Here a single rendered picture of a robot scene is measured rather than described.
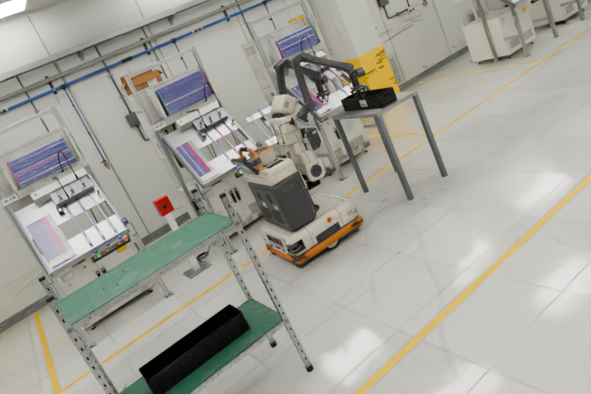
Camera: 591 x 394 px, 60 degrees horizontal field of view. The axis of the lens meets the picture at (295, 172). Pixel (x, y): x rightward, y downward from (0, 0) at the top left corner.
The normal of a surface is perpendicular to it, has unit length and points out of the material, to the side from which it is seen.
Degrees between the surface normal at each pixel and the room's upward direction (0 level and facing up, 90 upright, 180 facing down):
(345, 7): 90
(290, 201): 90
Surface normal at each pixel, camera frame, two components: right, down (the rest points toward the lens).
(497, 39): -0.76, 0.47
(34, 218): 0.09, -0.59
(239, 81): 0.50, 0.02
